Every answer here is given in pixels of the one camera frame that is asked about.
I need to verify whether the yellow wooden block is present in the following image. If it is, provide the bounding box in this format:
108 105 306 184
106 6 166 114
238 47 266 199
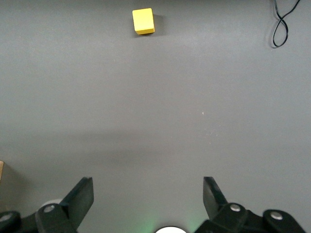
132 8 156 35

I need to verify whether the thin black cable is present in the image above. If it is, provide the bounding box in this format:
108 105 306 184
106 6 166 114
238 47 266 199
272 0 302 49

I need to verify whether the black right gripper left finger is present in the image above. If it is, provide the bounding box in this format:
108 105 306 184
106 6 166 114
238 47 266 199
0 176 95 233

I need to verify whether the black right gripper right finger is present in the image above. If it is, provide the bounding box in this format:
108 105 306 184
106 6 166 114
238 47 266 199
194 176 307 233

